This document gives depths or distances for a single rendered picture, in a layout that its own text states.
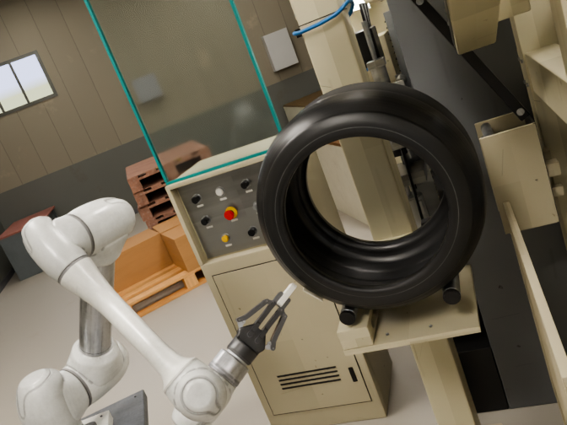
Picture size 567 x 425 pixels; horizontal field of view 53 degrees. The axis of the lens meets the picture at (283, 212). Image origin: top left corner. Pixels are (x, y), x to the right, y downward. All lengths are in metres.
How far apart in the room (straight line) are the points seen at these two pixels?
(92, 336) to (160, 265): 3.45
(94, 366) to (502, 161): 1.40
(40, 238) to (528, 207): 1.33
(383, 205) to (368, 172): 0.12
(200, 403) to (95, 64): 8.35
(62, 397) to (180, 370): 0.73
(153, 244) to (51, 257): 3.77
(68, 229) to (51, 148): 7.87
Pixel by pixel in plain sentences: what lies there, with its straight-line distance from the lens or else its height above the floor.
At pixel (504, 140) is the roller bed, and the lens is 1.67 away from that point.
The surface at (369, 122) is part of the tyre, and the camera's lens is 1.32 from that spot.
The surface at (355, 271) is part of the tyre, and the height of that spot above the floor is 0.94.
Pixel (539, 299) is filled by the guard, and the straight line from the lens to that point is 1.22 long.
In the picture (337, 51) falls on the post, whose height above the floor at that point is 1.55.
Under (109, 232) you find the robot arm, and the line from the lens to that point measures 1.63.
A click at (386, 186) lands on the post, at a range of 1.78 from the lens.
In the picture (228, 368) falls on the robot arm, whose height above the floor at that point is 0.96.
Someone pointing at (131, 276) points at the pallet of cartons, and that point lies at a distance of 5.28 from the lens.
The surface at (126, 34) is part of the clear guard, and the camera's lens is 2.32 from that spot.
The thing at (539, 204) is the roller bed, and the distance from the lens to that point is 1.74.
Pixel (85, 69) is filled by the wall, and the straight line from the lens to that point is 9.36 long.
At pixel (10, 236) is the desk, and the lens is 8.31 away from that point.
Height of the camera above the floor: 1.62
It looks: 15 degrees down
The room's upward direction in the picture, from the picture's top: 21 degrees counter-clockwise
